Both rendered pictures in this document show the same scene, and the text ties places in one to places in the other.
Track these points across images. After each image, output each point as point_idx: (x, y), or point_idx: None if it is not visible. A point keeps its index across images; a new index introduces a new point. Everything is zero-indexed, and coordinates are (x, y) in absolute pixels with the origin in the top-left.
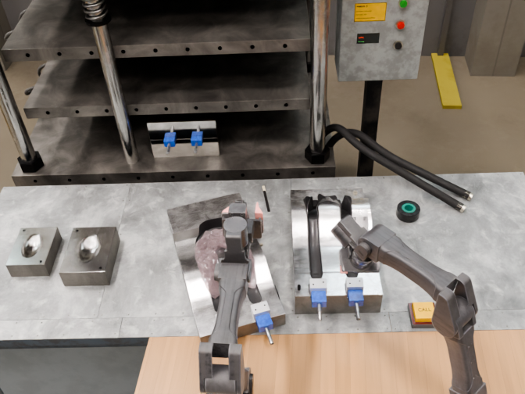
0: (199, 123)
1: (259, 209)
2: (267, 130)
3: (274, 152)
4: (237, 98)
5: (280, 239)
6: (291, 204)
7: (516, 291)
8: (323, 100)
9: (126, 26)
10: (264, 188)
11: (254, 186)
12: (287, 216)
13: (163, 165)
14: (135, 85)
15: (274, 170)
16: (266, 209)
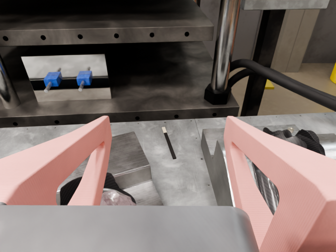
0: (85, 57)
1: (322, 158)
2: (161, 77)
3: (170, 94)
4: (129, 26)
5: (199, 202)
6: (220, 146)
7: None
8: (235, 19)
9: None
10: (165, 130)
11: (152, 128)
12: (200, 165)
13: (46, 109)
14: (13, 19)
15: (173, 112)
16: (170, 156)
